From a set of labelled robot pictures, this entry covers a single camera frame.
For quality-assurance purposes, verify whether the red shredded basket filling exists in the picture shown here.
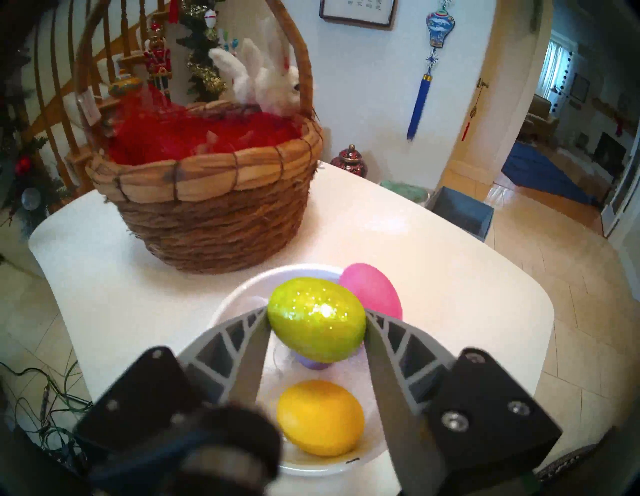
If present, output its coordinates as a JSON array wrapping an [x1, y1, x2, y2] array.
[[107, 85, 304, 166]]

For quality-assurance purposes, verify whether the white glass french door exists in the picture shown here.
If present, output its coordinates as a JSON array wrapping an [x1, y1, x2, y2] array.
[[600, 125, 640, 241]]

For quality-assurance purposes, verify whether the framed Chinese calligraphy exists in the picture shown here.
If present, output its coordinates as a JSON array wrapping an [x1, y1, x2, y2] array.
[[319, 0, 399, 31]]

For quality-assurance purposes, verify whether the blue vase tassel hanging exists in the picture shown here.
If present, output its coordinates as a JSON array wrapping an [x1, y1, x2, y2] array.
[[406, 0, 456, 142]]

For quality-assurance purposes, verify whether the white plush bunny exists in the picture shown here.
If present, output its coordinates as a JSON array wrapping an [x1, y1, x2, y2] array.
[[208, 17, 301, 117]]

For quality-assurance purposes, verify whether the tan armchair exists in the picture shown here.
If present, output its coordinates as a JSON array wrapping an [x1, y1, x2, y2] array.
[[517, 95, 561, 146]]

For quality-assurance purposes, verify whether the paper basket tag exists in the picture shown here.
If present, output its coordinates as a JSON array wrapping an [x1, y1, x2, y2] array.
[[77, 90, 103, 126]]

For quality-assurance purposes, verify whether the blue open box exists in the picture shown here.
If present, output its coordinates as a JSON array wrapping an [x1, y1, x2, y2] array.
[[425, 186, 496, 242]]

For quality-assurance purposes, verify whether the blue area rug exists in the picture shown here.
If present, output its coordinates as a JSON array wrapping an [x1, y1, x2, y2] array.
[[501, 141, 596, 206]]

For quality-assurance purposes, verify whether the pale green patterned object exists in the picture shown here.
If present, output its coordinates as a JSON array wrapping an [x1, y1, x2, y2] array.
[[380, 180, 431, 205]]

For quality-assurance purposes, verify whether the white round bowl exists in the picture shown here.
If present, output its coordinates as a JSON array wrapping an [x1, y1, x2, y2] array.
[[207, 264, 396, 477]]

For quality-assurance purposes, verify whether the black fireplace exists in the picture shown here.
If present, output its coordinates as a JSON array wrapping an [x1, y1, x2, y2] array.
[[592, 131, 628, 176]]

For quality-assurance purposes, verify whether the pink easter egg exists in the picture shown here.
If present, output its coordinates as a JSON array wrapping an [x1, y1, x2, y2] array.
[[339, 263, 404, 322]]

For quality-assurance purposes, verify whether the green tinsel stair garland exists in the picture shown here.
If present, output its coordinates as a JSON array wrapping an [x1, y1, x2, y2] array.
[[177, 0, 226, 103]]

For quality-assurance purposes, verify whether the yellow easter egg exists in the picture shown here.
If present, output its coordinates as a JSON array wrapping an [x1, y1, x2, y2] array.
[[276, 380, 366, 458]]

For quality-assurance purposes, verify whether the red nutcracker figure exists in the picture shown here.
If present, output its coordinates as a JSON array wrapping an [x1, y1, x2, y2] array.
[[144, 22, 173, 98]]

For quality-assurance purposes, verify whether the decorated christmas tree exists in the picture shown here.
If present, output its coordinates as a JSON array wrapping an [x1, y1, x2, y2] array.
[[0, 115, 73, 238]]

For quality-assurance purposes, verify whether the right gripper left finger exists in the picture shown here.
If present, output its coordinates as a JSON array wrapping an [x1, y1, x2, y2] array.
[[74, 306, 274, 453]]

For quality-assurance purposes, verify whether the black cable bundle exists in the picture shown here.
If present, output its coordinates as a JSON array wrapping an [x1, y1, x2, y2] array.
[[0, 360, 93, 451]]

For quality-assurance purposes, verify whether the wooden staircase railing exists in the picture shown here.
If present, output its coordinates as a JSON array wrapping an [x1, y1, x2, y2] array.
[[0, 0, 181, 196]]

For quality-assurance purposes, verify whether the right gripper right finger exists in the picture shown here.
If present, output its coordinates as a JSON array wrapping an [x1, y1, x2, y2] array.
[[363, 308, 564, 496]]

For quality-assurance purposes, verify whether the green glitter easter egg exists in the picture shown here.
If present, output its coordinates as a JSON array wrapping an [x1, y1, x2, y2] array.
[[267, 277, 368, 365]]

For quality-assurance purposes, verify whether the red cloisonne lidded jar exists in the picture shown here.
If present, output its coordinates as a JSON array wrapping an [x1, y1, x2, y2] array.
[[330, 144, 369, 179]]

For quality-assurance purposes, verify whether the small red tassel charm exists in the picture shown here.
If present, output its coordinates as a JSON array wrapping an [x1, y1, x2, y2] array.
[[462, 80, 488, 143]]

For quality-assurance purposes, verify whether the wicker basket with handle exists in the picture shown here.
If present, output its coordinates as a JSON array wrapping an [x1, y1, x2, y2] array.
[[75, 0, 325, 275]]

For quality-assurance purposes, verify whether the purple easter egg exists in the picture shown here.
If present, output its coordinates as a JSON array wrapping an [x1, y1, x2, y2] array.
[[292, 350, 333, 371]]

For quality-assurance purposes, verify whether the yellow cloisonne urn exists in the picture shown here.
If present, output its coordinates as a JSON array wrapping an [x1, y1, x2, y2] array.
[[107, 70, 143, 98]]

